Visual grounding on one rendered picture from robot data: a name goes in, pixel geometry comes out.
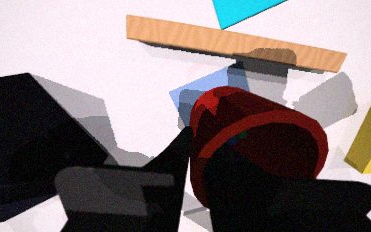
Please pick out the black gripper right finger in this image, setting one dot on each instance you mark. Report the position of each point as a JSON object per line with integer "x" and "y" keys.
{"x": 244, "y": 197}

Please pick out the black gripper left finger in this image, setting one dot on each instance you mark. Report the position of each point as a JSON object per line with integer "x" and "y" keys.
{"x": 155, "y": 190}

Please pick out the orange flat bar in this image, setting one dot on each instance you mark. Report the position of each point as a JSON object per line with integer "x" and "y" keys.
{"x": 164, "y": 32}

